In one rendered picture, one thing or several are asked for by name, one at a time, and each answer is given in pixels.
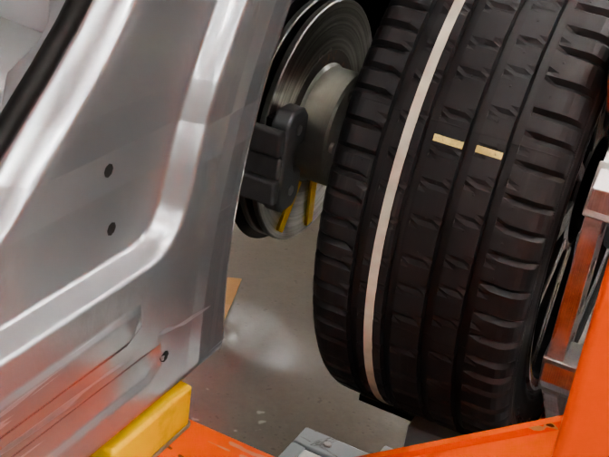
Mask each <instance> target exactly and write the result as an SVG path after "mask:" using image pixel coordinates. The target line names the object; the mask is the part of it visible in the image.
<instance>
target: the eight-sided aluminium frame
mask: <svg viewBox="0 0 609 457"><path fill-rule="evenodd" d="M582 215H583V216H585V218H584V221H583V225H582V228H581V231H580V235H579V239H578V241H577V245H576V249H575V254H574V258H573V261H572V265H571V268H570V271H569V275H568V278H567V281H566V285H565V291H564V294H563V297H562V301H561V305H560V307H559V311H558V315H557V318H556V324H555V327H554V331H553V334H552V337H551V341H550V343H549V345H548V347H547V349H546V351H545V353H544V355H543V360H542V365H541V370H540V376H539V381H538V388H539V389H542V395H543V402H544V408H545V415H546V418H549V417H554V416H558V415H563V414H564V411H565V408H566V403H567V399H568V396H569V393H570V390H571V386H572V383H573V381H574V377H575V371H576V368H577V365H578V362H579V358H580V355H581V352H582V349H583V345H580V344H578V343H576V342H574V341H575V335H576V332H577V328H578V326H579V322H580V319H581V315H582V313H583V309H584V305H585V300H586V297H587V293H588V290H589V287H590V284H591V280H592V277H593V273H594V271H595V265H596V261H597V259H598V255H599V252H600V248H601V246H602V242H603V239H604V233H605V230H606V227H607V223H608V224H609V148H608V151H607V153H606V155H605V157H604V161H602V160H600V161H599V164H598V167H597V170H596V173H595V176H594V180H593V183H592V186H591V189H590V191H589V193H588V196H587V199H586V202H585V206H584V209H583V212H582ZM546 418H545V419H546Z"/></svg>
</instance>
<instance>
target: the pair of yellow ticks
mask: <svg viewBox="0 0 609 457"><path fill-rule="evenodd" d="M316 184H317V183H316V182H313V181H310V184H309V191H308V200H307V207H306V214H305V222H304V224H305V225H306V226H307V225H308V224H310V223H311V222H312V220H313V213H314V199H315V192H316ZM295 198H296V196H295ZM294 202H295V199H294V201H293V203H292V205H291V206H289V207H288V208H287V209H285V210H283V213H282V216H281V218H280V220H279V222H278V225H277V228H276V230H278V231H279V232H283V230H284V228H285V224H286V222H287V219H288V217H289V214H290V211H291V209H292V207H293V205H294Z"/></svg>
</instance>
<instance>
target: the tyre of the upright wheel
mask: <svg viewBox="0 0 609 457"><path fill-rule="evenodd" d="M453 2H454V0H391V1H390V2H389V5H388V8H386V10H385V12H384V15H383V17H382V20H381V21H380V25H379V27H378V28H377V30H376V33H375V35H374V37H373V39H372V44H371V47H370V48H369V50H368V53H367V54H366V57H365V59H364V62H363V67H362V69H361V70H360V73H359V76H358V79H357V81H356V85H355V88H354V90H353V94H352V97H351V100H350V102H349V105H348V108H347V111H346V116H345V119H344V120H343V126H342V128H341V131H340V135H339V140H338V143H337V145H336V149H335V152H334V156H333V165H332V167H331V169H330V174H329V178H328V185H327V187H326V191H325V194H324V204H323V210H322V214H321V218H320V225H319V231H318V237H317V243H316V246H317V248H316V251H315V260H314V284H313V291H314V293H313V306H314V330H315V335H316V340H317V344H318V348H319V352H320V354H321V357H322V359H323V362H324V365H325V366H326V368H327V370H328V372H329V373H330V375H331V376H332V377H333V378H334V379H335V380H336V381H337V382H338V383H339V384H341V385H343V386H345V387H347V388H349V389H352V390H354V391H356V392H358V393H361V394H365V395H367V396H370V397H373V398H374V399H376V400H378V399H377V398H376V397H375V395H374V394H373V392H372V390H371V387H370V386H369V383H368V379H367V375H366V371H365V365H364V355H363V322H364V309H365V299H366V291H367V285H368V277H369V272H370V265H371V260H372V251H373V246H374V240H375V236H376V232H377V228H378V223H379V219H380V215H381V211H382V204H383V200H384V196H385V192H386V189H387V186H388V182H389V178H390V175H391V172H392V166H393V163H394V160H395V156H396V153H397V150H398V147H399V144H400V140H401V136H402V133H403V129H404V126H405V123H406V121H407V118H408V115H409V112H410V109H411V105H412V103H413V100H414V97H415V94H416V92H417V90H418V87H419V84H420V81H421V77H422V75H423V73H424V70H425V68H426V65H427V62H428V60H429V58H430V54H431V52H432V49H433V47H434V45H435V43H436V41H437V38H438V36H439V34H440V30H441V28H442V26H443V24H444V22H445V20H446V18H447V16H448V13H449V11H450V9H451V7H452V5H453ZM608 67H609V0H465V2H464V4H463V6H462V8H461V10H460V12H459V15H458V17H457V19H456V21H455V24H454V25H453V27H452V29H451V32H450V34H449V38H448V40H447V42H446V44H445V47H444V49H443V51H442V53H441V56H440V59H439V61H438V64H437V66H436V69H435V72H434V74H433V76H432V79H431V82H430V85H429V88H428V91H427V93H426V95H425V98H424V101H423V104H422V106H421V109H420V114H419V117H418V120H417V122H416V124H415V128H414V131H413V134H412V136H411V141H410V144H409V148H408V151H407V154H406V157H405V160H404V163H403V166H402V170H401V176H400V178H399V183H398V187H397V189H396V192H395V196H394V200H393V203H392V207H391V215H390V219H389V223H388V228H387V230H386V235H385V240H384V244H383V249H382V258H381V264H380V268H379V274H378V279H377V287H376V293H375V300H374V309H373V321H372V367H373V371H374V379H375V383H376V384H377V388H378V391H379V393H380V395H381V396H382V399H383V400H384V401H385V402H386V403H387V404H389V405H391V406H394V407H396V408H399V409H402V410H404V411H405V412H408V413H412V414H414V415H417V416H419V417H421V418H423V419H426V420H428V421H430V422H434V423H437V424H438V425H441V426H443V427H446V428H448V429H451V430H452V431H455V432H457V433H461V434H469V433H477V432H482V431H486V430H491V429H496V428H500V427H505V426H509V425H514V424H519V423H527V422H532V421H536V420H538V419H539V417H540V415H541V414H542V412H543V410H544V402H543V395H542V389H538V390H535V391H529V390H527V384H526V375H527V359H528V353H529V347H530V342H531V336H532V332H533V327H534V323H535V319H536V314H537V308H538V304H539V299H540V296H541V292H542V288H543V285H544V282H545V278H546V272H547V269H548V265H549V261H550V258H551V255H552V252H553V248H554V245H555V242H556V237H557V233H558V230H559V228H560V224H561V221H562V218H563V216H564V213H565V209H566V204H567V202H568V199H569V196H570V193H571V190H572V188H573V185H574V182H575V177H576V174H577V172H578V169H579V166H580V163H581V161H582V158H583V156H584V153H585V148H586V146H587V143H588V141H589V138H590V136H591V133H592V130H593V128H594V126H595V122H596V119H597V117H598V114H599V112H600V110H601V107H602V105H603V102H604V98H605V96H606V94H607V75H608Z"/></svg>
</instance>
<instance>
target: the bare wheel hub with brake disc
mask: <svg viewBox="0 0 609 457"><path fill-rule="evenodd" d="M371 44H372V32H371V27H370V24H369V21H368V18H367V16H366V13H365V12H364V11H363V8H362V7H361V6H360V5H359V4H358V3H357V2H355V1H353V0H310V1H309V2H307V3H306V4H305V5H303V6H302V7H301V8H300V9H299V10H298V11H297V12H296V13H295V14H294V15H293V17H292V18H291V19H290V20H289V21H288V23H287V24H286V25H285V27H284V29H283V30H282V33H281V35H280V38H279V41H278V44H277V47H276V50H275V55H274V58H273V62H272V64H271V67H270V71H269V74H268V77H267V80H266V86H265V89H264V92H263V96H262V100H261V103H260V106H259V110H258V113H257V117H256V122H258V123H261V124H264V125H266V118H267V116H268V115H270V114H272V113H274V112H276V111H278V109H280V108H281V107H283V106H285V105H287V104H288V103H292V104H296V105H299V106H302V107H305V109H306V111H307V113H308V122H307V128H306V135H305V140H304V142H303V143H302V144H301V145H300V146H298V147H297V149H296V150H295V155H294V161H293V166H296V167H298V168H299V169H300V178H299V180H300V181H301V182H302V183H301V186H300V188H299V191H298V192H297V195H296V198H295V202H294V205H293V207H292V209H291V211H290V214H289V217H288V219H287V222H286V224H285V228H284V230H283V232H279V231H278V230H276V228H277V225H278V222H279V220H280V218H281V216H282V213H283V211H281V212H277V211H274V210H271V209H268V208H266V206H265V204H262V203H259V202H257V201H254V200H251V199H247V198H244V197H241V196H239V201H240V205H241V209H242V211H243V214H244V216H245V218H246V221H247V223H248V224H249V226H250V227H251V228H252V229H254V230H255V231H257V232H259V233H262V234H265V235H268V236H270V237H272V238H277V239H289V238H292V237H294V236H296V235H298V234H299V233H301V232H302V231H304V230H305V229H306V228H307V227H308V226H309V225H311V223H312V222H313V221H314V220H315V219H316V218H317V217H318V215H319V214H320V213H321V212H322V210H323V204H324V194H325V191H326V187H327V185H328V178H329V174H330V169H331V167H332V165H333V158H334V152H335V149H336V145H337V143H338V140H339V135H340V131H341V128H342V126H343V120H344V119H345V116H346V111H347V108H348V105H349V102H350V100H351V97H352V94H353V90H354V88H355V85H356V81H357V79H358V76H359V73H360V70H361V69H362V68H363V62H364V59H365V57H366V54H367V53H368V50H369V48H370V47H371ZM310 181H313V182H316V183H317V184H316V192H315V199H314V213H313V220H312V222H311V223H310V224H308V225H307V226H306V225H305V214H306V207H307V200H308V191H309V184H310Z"/></svg>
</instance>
